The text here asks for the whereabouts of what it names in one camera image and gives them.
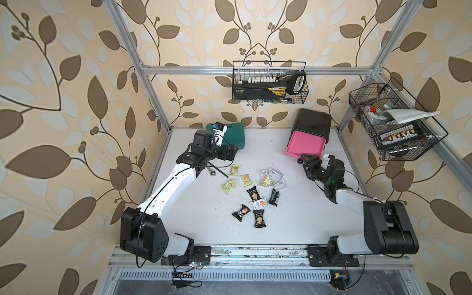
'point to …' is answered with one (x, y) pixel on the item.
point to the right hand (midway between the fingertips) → (301, 159)
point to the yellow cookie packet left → (228, 186)
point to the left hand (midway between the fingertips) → (231, 144)
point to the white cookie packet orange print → (263, 173)
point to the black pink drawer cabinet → (310, 133)
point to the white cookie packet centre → (259, 204)
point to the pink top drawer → (301, 143)
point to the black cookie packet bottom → (259, 222)
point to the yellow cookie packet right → (267, 182)
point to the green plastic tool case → (235, 134)
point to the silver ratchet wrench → (211, 171)
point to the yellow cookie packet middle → (246, 180)
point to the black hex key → (213, 166)
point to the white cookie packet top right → (274, 174)
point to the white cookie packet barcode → (280, 185)
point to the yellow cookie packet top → (234, 169)
